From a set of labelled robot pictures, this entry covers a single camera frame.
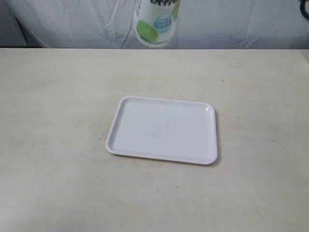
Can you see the white rectangular plastic tray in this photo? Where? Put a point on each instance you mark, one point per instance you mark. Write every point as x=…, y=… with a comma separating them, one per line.
x=171, y=130

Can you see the white backdrop cloth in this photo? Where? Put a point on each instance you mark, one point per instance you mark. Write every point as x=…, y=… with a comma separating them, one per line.
x=201, y=24

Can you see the clear lime drink bottle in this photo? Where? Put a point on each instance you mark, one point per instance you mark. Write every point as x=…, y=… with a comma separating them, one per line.
x=155, y=21

